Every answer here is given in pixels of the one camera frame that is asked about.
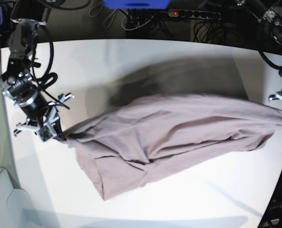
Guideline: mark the blue box overhead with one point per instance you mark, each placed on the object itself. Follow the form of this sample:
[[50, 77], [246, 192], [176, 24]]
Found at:
[[136, 4]]

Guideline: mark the mauve t-shirt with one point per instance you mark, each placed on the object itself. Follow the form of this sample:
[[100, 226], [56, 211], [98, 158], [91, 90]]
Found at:
[[158, 136]]

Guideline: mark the black power strip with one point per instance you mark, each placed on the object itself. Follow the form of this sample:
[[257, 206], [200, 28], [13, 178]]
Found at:
[[194, 14]]

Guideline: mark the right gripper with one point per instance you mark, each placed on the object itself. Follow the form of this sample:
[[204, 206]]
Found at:
[[36, 107]]

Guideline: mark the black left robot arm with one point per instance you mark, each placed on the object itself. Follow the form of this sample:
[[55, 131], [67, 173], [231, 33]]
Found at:
[[268, 13]]

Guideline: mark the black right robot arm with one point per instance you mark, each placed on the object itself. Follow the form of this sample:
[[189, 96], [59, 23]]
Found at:
[[19, 83]]

